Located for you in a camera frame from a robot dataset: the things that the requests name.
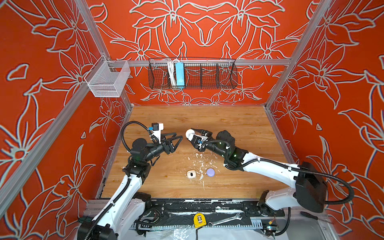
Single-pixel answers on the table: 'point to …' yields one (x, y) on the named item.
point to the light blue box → (180, 76)
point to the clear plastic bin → (108, 78)
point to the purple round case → (210, 172)
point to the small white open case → (191, 174)
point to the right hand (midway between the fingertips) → (189, 131)
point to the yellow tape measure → (199, 220)
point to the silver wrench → (236, 216)
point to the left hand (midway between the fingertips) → (179, 136)
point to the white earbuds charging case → (189, 134)
